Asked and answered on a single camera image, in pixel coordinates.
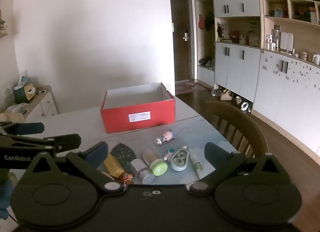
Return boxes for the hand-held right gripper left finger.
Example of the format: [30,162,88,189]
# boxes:
[25,141,125,194]

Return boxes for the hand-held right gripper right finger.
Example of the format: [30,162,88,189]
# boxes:
[189,142,288,194]

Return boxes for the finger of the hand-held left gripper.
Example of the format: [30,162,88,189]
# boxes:
[0,121,45,136]
[41,133,82,152]

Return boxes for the yellow carton box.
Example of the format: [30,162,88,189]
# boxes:
[104,154,125,179]

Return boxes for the white tube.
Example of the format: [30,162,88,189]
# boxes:
[188,148,206,179]

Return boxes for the white and green oval case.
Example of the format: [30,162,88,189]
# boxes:
[171,146,191,172]

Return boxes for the red cardboard box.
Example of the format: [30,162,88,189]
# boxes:
[100,82,176,134]

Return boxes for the white and silver cylinder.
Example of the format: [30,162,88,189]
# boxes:
[130,158,155,184]

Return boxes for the pink and blue doll figure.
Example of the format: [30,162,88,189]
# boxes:
[154,129,177,145]

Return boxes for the toothpick jar with green lid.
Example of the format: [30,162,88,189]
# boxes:
[142,148,168,176]

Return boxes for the person's left hand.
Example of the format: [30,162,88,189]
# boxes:
[0,179,15,220]

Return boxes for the clear plastic bag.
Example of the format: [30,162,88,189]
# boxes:
[5,102,29,115]

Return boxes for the dark speckled oval pouch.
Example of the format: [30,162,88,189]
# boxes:
[110,143,137,172]

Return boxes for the white side cabinet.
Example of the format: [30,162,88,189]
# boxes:
[25,85,59,122]

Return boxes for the teal and yellow tissue box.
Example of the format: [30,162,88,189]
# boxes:
[13,76,35,104]

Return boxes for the wooden chair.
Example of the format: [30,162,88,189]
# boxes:
[205,101,269,159]

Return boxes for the beige shoes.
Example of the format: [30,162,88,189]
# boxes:
[220,89,233,101]

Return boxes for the patterned doormat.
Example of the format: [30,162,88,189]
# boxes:
[175,82,208,95]

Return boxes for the pile of dark shoes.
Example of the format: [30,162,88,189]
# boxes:
[199,57,215,69]

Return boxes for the dark wooden door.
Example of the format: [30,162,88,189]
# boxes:
[169,0,193,84]

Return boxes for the clear bottles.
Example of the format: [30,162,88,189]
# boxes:
[265,29,280,52]

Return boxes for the black hanging hat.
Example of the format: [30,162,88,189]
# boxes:
[205,12,215,31]

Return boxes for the white rectangular containers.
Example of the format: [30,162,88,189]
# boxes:
[280,32,294,52]

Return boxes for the orange keychain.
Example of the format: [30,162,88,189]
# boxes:
[118,172,137,186]

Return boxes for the white and wood wall unit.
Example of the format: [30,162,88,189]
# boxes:
[192,0,320,156]

